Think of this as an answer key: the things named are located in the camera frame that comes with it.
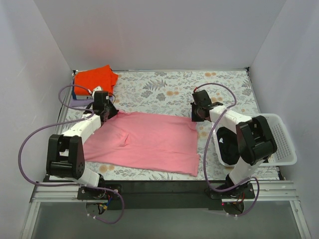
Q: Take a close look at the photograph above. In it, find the folded lavender shirt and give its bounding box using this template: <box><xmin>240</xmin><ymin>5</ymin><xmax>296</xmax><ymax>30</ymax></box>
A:
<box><xmin>69</xmin><ymin>99</ymin><xmax>94</xmax><ymax>107</ymax></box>

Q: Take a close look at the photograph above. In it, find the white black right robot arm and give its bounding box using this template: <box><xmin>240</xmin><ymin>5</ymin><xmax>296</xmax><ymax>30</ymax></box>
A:
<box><xmin>191</xmin><ymin>88</ymin><xmax>277</xmax><ymax>198</ymax></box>

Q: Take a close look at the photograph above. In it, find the black shirt in basket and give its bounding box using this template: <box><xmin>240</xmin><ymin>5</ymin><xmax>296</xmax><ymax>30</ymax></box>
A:
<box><xmin>217</xmin><ymin>127</ymin><xmax>240</xmax><ymax>166</ymax></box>

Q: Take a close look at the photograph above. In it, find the folded orange shirt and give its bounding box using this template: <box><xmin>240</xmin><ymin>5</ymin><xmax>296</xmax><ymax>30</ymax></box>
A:
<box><xmin>74</xmin><ymin>65</ymin><xmax>119</xmax><ymax>93</ymax></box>

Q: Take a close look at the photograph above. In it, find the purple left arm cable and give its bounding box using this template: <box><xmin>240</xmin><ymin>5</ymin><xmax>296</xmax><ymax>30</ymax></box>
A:
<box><xmin>18</xmin><ymin>85</ymin><xmax>125</xmax><ymax>224</ymax></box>

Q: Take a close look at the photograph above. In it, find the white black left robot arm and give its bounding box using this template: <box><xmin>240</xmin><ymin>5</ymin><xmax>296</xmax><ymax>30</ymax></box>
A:
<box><xmin>46</xmin><ymin>87</ymin><xmax>118</xmax><ymax>199</ymax></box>

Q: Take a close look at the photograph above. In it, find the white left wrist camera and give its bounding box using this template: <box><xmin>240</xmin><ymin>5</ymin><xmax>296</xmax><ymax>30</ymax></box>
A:
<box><xmin>92</xmin><ymin>86</ymin><xmax>103</xmax><ymax>93</ymax></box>

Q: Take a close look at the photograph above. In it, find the white plastic laundry basket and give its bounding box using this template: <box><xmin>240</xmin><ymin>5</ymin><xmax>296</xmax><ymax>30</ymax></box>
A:
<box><xmin>212</xmin><ymin>114</ymin><xmax>297</xmax><ymax>167</ymax></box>

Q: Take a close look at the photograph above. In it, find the pink polo shirt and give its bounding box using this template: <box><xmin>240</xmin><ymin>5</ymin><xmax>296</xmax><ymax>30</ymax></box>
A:
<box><xmin>83</xmin><ymin>112</ymin><xmax>200</xmax><ymax>177</ymax></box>

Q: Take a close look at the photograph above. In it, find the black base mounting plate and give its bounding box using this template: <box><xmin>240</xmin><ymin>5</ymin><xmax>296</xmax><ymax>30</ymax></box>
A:
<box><xmin>77</xmin><ymin>180</ymin><xmax>256</xmax><ymax>211</ymax></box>

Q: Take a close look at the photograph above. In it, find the floral patterned table mat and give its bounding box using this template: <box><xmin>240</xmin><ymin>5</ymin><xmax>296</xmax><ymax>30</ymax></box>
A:
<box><xmin>48</xmin><ymin>70</ymin><xmax>281</xmax><ymax>181</ymax></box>

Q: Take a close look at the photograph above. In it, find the aluminium front frame rail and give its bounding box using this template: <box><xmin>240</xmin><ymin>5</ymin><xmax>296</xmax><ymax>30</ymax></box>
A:
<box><xmin>21</xmin><ymin>180</ymin><xmax>311</xmax><ymax>239</ymax></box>

